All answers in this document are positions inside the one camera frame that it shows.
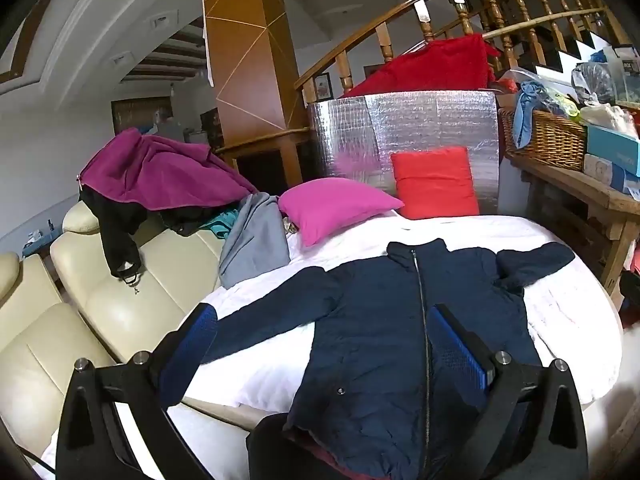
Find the magenta fleece jacket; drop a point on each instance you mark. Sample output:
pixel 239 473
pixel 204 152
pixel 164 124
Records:
pixel 160 170

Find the plastic bag with dark contents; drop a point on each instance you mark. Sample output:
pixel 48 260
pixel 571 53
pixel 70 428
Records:
pixel 592 82

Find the yellow green item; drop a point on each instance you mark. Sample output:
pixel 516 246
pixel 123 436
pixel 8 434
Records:
pixel 562 102

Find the clear plastic storage box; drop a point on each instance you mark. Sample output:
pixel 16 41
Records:
pixel 625 75

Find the navy zip jacket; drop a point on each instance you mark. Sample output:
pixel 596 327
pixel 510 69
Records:
pixel 370 320

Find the dark wooden cabinet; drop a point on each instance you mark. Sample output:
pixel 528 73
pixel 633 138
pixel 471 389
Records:
pixel 135 115

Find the grey garment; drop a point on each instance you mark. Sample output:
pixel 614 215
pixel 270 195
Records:
pixel 255 245

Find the red blanket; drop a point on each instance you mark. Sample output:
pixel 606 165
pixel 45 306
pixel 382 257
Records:
pixel 430 70

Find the wooden pillar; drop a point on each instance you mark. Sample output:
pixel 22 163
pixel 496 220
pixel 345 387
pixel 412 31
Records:
pixel 245 60

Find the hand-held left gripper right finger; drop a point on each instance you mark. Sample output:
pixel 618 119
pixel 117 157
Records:
pixel 457 345

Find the beige bagged item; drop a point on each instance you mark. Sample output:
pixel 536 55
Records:
pixel 607 117

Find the red pillow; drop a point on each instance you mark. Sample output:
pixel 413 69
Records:
pixel 435 185

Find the cream leather sofa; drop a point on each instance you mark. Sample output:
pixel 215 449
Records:
pixel 125 300

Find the blue cardboard box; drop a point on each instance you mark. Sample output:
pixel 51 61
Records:
pixel 612 147

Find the white pink blanket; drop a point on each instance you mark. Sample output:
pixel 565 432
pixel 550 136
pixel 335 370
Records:
pixel 565 310

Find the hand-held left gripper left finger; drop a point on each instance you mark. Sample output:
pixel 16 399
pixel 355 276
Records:
pixel 192 340

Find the coral folded cloth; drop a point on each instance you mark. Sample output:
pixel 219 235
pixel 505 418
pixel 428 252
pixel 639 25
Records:
pixel 633 260

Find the wooden stair railing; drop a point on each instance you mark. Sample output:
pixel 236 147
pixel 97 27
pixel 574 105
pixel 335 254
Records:
pixel 387 47

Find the leopard print cloth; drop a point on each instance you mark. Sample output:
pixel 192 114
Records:
pixel 288 225

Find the silver foil insulation board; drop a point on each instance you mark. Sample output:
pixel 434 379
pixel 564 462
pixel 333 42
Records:
pixel 410 120

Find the light blue cloth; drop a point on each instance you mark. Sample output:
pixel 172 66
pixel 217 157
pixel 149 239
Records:
pixel 525 115

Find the white patterned box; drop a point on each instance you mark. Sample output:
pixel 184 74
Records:
pixel 600 170

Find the rustic wooden table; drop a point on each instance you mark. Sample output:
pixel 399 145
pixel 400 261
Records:
pixel 575 185

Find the person's dark pants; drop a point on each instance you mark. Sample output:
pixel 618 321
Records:
pixel 265 450

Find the wicker basket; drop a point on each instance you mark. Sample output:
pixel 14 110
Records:
pixel 550 140

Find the white paper strip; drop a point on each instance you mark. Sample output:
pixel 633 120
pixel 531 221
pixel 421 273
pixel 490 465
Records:
pixel 208 45

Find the teal garment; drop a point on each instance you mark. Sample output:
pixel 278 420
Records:
pixel 222 225

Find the pink pillow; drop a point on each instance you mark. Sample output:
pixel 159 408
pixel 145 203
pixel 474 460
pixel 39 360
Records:
pixel 335 205

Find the black garment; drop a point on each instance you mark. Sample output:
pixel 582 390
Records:
pixel 117 240

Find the framed wall picture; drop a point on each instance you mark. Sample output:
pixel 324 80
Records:
pixel 324 87

